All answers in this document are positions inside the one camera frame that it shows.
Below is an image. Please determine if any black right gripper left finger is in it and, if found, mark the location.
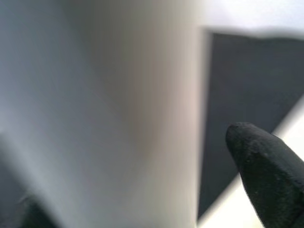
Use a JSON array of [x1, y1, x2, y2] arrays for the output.
[[20, 193, 57, 228]]

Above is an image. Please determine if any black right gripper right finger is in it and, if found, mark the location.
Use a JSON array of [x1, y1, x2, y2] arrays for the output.
[[225, 122, 304, 228]]

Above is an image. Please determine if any white plastic table leg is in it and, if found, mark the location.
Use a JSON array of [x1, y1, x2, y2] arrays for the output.
[[0, 0, 207, 228]]

